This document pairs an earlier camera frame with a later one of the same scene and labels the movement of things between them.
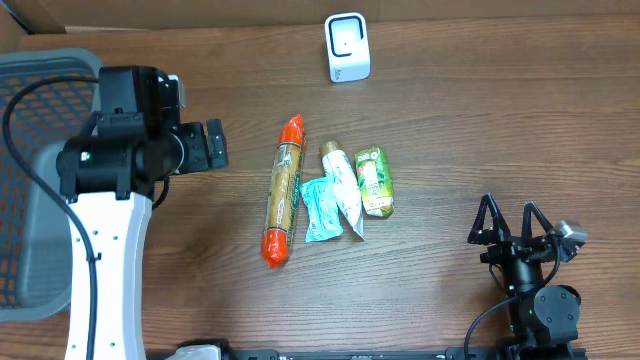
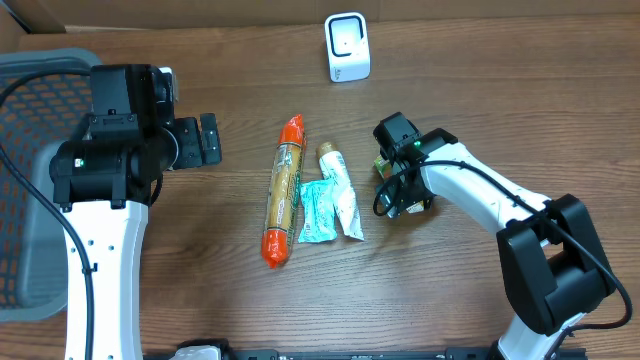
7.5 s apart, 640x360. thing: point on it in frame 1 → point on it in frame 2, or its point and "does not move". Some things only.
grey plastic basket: (35, 260) does not move
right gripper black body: (508, 255) → (406, 193)
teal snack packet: (324, 218) does not move
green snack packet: (374, 182) → (395, 169)
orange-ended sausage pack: (284, 187) does not move
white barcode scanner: (348, 50) does not move
